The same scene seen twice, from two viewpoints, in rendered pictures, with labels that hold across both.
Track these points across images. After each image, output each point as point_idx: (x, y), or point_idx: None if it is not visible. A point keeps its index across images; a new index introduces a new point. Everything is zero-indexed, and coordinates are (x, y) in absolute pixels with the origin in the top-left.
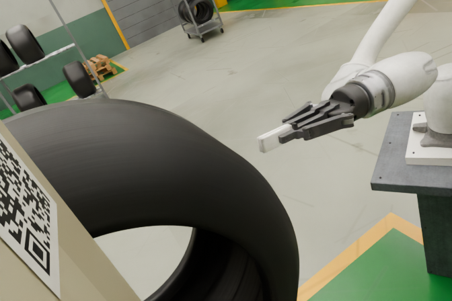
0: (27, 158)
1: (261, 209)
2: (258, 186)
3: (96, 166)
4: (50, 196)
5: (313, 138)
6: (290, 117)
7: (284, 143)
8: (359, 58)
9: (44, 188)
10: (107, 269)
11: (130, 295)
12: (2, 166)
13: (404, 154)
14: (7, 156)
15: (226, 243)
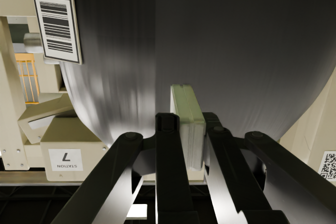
0: (314, 161)
1: (326, 83)
2: (309, 102)
3: None
4: (322, 152)
5: (281, 147)
6: (136, 193)
7: (214, 114)
8: None
9: (321, 155)
10: (332, 126)
11: (335, 111)
12: (334, 167)
13: None
14: (327, 167)
15: None
